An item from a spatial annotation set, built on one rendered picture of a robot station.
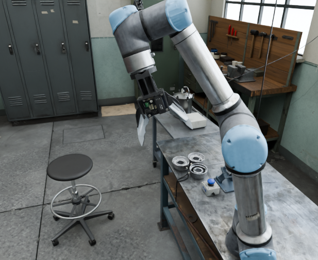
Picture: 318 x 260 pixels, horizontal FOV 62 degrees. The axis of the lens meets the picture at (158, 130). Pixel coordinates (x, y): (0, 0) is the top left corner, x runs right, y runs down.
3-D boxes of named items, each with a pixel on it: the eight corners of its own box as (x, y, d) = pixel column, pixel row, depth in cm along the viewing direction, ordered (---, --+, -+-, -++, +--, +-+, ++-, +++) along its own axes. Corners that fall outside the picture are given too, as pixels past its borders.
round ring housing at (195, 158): (193, 156, 174) (193, 150, 172) (207, 161, 168) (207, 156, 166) (184, 163, 166) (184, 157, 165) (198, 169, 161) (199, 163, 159)
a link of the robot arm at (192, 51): (257, 120, 92) (182, -12, 77) (265, 135, 82) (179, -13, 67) (227, 134, 96) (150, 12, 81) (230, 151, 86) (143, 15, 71)
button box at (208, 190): (201, 188, 145) (201, 181, 143) (213, 185, 147) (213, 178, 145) (207, 198, 138) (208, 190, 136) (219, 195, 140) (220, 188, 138)
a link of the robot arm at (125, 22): (133, 0, 60) (100, 15, 63) (149, 48, 63) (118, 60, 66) (141, 4, 68) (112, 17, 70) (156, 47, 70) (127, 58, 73)
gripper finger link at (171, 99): (177, 120, 74) (151, 103, 72) (177, 119, 75) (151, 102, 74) (187, 107, 72) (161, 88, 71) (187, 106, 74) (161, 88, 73)
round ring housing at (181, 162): (168, 165, 164) (168, 160, 162) (180, 159, 170) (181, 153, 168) (180, 173, 157) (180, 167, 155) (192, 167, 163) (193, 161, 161)
